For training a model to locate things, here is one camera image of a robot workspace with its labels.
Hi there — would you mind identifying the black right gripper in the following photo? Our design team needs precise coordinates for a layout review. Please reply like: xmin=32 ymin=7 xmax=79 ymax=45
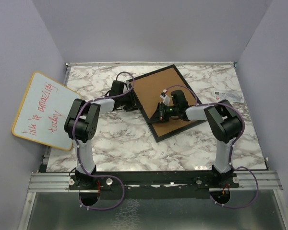
xmin=148 ymin=102 xmax=179 ymax=124

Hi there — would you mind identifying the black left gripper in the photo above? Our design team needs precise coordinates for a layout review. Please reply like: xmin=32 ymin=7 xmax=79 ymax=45
xmin=119 ymin=90 xmax=142 ymax=111

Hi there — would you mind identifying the black picture frame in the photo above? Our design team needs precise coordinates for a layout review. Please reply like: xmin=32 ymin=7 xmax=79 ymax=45
xmin=128 ymin=64 xmax=208 ymax=144

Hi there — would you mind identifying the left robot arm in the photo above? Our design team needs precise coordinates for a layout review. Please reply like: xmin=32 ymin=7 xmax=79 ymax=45
xmin=64 ymin=80 xmax=138 ymax=189

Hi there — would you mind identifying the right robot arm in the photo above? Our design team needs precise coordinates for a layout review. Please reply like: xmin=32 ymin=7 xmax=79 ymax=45
xmin=148 ymin=90 xmax=245 ymax=187

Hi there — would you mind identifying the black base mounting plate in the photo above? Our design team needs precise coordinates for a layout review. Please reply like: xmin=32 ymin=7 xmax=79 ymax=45
xmin=69 ymin=170 xmax=239 ymax=200

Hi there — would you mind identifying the yellow rimmed whiteboard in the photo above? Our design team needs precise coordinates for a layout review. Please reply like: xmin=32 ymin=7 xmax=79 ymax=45
xmin=12 ymin=71 xmax=81 ymax=151

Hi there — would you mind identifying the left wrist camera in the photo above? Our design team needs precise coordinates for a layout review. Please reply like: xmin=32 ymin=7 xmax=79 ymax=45
xmin=108 ymin=80 xmax=127 ymax=97

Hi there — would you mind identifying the aluminium rail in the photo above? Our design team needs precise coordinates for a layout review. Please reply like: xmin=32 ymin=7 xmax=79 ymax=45
xmin=27 ymin=171 xmax=283 ymax=193

